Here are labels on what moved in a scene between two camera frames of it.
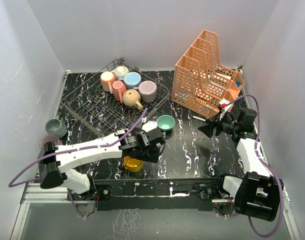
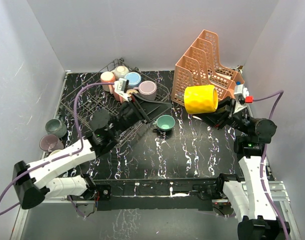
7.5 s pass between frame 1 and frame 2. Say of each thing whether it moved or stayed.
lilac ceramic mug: stayed
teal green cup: stayed
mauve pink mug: stayed
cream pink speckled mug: stayed
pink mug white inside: stayed
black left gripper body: moved
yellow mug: moved
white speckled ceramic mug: stayed
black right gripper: moved
